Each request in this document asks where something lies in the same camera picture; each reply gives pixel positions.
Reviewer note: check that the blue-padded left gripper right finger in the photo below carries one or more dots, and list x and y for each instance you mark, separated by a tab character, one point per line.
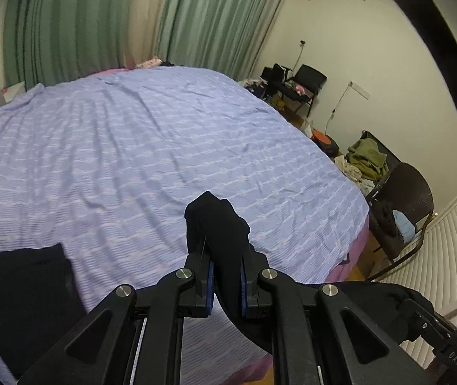
332	333

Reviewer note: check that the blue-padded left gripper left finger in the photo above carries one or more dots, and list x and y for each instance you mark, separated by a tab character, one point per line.
132	336

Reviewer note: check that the black pants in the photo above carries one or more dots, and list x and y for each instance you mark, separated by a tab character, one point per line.
214	228

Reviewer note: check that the folded black clothes stack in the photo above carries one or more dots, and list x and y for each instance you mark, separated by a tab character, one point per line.
39	303

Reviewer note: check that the purple floral bed sheet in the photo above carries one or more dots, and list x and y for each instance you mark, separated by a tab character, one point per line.
106	166

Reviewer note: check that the olive green clothes pile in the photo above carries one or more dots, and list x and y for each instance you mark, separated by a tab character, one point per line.
364	155

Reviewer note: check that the orange stool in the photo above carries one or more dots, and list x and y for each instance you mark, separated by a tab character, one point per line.
325	143

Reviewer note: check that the black folding chair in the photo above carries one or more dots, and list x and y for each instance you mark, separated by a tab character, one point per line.
304	87

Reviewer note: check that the left green curtain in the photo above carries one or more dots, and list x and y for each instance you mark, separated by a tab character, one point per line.
53	41

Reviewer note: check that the green curtain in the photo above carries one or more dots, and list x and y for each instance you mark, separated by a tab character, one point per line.
53	41
221	35

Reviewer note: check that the right green curtain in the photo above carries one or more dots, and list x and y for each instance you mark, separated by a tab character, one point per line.
221	35

